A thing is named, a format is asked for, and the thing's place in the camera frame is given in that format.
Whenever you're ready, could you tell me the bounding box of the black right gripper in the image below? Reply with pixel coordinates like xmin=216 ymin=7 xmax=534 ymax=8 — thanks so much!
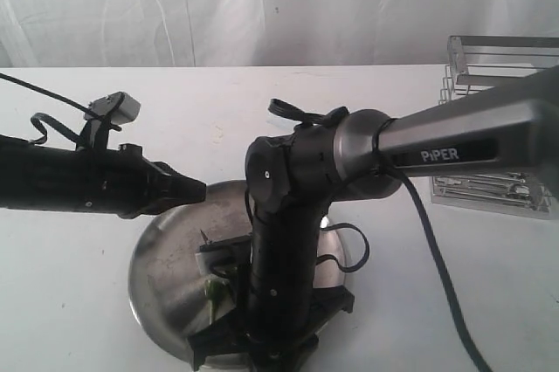
xmin=188 ymin=201 xmax=355 ymax=371

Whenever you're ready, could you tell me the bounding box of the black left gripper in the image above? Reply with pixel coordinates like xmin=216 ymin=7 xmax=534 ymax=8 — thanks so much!
xmin=86 ymin=143 xmax=206 ymax=219

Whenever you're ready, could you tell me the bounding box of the dark green object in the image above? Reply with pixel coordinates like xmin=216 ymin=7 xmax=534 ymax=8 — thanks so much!
xmin=204 ymin=279 xmax=235 ymax=324

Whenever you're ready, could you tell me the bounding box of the black handled paring knife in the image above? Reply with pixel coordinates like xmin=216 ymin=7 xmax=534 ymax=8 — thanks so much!
xmin=200 ymin=230 xmax=213 ymax=246

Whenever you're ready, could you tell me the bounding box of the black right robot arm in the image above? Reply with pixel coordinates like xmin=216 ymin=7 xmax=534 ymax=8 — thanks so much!
xmin=188 ymin=67 xmax=558 ymax=371

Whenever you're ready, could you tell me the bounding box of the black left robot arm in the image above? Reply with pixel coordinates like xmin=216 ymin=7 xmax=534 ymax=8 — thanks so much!
xmin=1 ymin=136 xmax=206 ymax=219

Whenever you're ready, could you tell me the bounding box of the round stainless steel plate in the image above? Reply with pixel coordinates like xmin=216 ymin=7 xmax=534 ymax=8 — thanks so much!
xmin=128 ymin=181 xmax=347 ymax=371

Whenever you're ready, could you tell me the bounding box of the white backdrop curtain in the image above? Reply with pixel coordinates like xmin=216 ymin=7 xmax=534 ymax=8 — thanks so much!
xmin=1 ymin=0 xmax=558 ymax=67

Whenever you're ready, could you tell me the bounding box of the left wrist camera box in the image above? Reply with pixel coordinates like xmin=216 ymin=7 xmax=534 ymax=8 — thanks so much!
xmin=88 ymin=92 xmax=141 ymax=126

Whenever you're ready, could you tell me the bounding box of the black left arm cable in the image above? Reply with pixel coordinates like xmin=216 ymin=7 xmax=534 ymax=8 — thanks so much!
xmin=0 ymin=71 xmax=93 ymax=146

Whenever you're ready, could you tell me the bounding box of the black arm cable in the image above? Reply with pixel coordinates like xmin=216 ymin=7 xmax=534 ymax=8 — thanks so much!
xmin=0 ymin=71 xmax=93 ymax=146
xmin=392 ymin=170 xmax=486 ymax=372

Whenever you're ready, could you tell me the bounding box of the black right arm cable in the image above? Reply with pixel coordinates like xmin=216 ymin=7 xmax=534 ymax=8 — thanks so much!
xmin=392 ymin=170 xmax=486 ymax=372

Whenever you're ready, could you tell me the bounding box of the steel wire utensil rack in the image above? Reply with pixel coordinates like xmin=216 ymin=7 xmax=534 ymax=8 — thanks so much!
xmin=430 ymin=34 xmax=559 ymax=219

